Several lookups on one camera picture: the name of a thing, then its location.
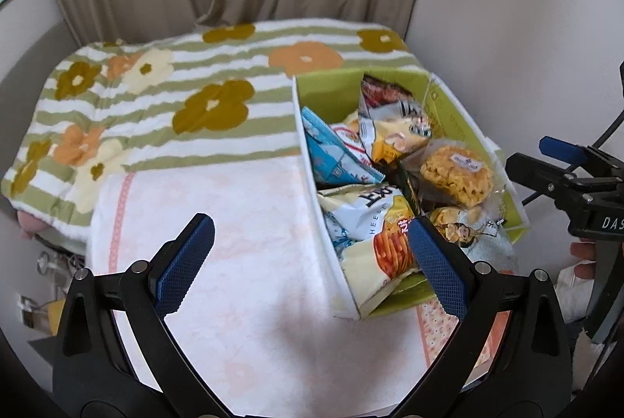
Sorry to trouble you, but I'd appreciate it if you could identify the waffle cookie clear packet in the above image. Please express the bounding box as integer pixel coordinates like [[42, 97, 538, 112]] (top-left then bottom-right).
[[399, 139, 505, 210]]

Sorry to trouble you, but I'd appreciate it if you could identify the dark green snack packet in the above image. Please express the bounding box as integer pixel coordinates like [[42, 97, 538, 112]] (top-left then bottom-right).
[[390, 163, 422, 216]]

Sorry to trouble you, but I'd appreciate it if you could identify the red silver chip bag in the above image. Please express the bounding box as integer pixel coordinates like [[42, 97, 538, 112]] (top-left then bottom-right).
[[358, 75, 423, 120]]

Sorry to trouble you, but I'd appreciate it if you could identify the white red lettered bag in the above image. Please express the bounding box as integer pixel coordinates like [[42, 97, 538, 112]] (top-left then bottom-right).
[[317, 183, 420, 318]]

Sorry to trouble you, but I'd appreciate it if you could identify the light blue snack bag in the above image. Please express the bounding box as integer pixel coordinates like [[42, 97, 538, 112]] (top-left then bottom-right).
[[301, 107, 384, 187]]

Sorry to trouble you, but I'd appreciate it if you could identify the yellow white chip bag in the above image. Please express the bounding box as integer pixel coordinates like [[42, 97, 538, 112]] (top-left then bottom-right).
[[358, 100, 433, 164]]

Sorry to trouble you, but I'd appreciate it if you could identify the person's right hand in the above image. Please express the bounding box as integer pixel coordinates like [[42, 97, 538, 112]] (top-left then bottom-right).
[[570, 239, 597, 279]]

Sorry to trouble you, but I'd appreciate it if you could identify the floor clutter pile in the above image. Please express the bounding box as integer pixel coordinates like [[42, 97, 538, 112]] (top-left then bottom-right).
[[17, 249, 86, 336]]

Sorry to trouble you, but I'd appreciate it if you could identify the green cardboard box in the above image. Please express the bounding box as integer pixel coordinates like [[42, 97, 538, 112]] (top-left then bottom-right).
[[293, 68, 528, 320]]

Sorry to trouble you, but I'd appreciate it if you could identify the floral striped blanket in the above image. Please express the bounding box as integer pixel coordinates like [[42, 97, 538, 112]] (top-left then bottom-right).
[[1, 18, 428, 242]]

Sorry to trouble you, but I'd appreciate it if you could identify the black cable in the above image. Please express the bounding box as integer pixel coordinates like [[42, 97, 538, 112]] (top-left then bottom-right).
[[520, 105, 624, 207]]

